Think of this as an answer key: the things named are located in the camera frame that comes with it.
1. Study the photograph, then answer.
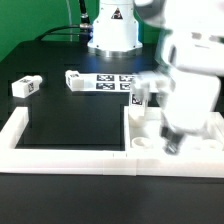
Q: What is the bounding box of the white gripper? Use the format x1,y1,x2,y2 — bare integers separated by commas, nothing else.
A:
160,41,224,155

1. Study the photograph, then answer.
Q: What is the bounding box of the white square tabletop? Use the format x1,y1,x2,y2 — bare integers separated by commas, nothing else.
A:
124,107,224,154

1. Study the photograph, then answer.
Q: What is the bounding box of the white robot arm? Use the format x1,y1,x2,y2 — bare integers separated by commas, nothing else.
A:
88,0,224,155

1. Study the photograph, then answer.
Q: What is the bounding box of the white marker sheet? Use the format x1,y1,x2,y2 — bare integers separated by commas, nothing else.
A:
78,73,161,94

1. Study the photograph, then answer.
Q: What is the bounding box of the white U-shaped fence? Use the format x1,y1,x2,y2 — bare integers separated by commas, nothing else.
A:
0,107,224,178

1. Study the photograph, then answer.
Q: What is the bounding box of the black cable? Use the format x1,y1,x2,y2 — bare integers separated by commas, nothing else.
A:
34,0,93,42

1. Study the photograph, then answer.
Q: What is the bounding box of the grey thin cable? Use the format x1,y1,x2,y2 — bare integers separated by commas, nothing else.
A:
65,0,74,42

